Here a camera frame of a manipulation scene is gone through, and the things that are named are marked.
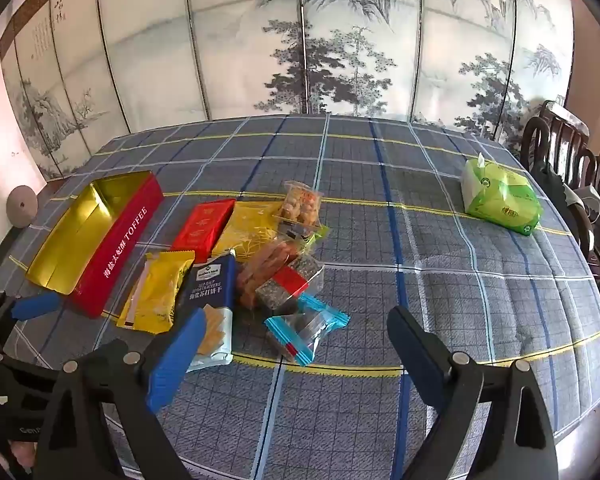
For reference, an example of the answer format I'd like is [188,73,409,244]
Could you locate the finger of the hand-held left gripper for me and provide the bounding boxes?
[0,291,62,357]

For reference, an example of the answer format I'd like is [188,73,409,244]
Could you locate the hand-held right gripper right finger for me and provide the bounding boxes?
[386,306,556,480]

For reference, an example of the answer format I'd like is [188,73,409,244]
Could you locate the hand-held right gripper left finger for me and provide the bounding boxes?
[32,307,208,480]

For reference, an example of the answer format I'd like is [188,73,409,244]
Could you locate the small yellow snack packet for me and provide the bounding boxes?
[116,250,196,335]

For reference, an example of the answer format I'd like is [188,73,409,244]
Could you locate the dark blue cracker packet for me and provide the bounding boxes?
[172,252,238,373]

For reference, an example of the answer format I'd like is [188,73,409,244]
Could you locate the teal-edged clear snack packet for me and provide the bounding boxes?
[264,294,350,366]

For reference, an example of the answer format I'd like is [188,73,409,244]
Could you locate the clear packet of orange snacks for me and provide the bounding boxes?
[236,239,303,309]

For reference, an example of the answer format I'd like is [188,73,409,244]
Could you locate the red and gold tin box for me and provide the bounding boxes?
[26,170,165,319]

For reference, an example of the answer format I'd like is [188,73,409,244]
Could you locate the red snack packet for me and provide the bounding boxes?
[171,199,237,265]

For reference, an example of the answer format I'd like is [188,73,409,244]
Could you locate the brown snack block red label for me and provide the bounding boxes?
[257,256,326,309]

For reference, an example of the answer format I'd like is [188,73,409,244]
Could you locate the large yellow snack packet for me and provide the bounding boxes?
[212,201,286,261]

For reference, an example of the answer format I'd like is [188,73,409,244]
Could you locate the green strip snack packet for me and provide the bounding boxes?
[280,225,331,256]

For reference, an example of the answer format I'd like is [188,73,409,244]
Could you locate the clear packet of nuts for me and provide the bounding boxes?
[278,181,326,228]

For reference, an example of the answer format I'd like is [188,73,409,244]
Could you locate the person's left hand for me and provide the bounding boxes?
[0,440,36,480]

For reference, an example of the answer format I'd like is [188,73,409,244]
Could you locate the round stone disc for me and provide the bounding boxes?
[7,186,38,228]

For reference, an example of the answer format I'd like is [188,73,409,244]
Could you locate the blue plaid tablecloth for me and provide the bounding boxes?
[0,114,600,480]

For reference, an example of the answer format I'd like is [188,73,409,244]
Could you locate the green tissue pack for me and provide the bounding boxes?
[460,156,543,237]

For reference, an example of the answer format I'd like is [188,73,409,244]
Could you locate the painted folding screen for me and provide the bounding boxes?
[0,0,576,181]

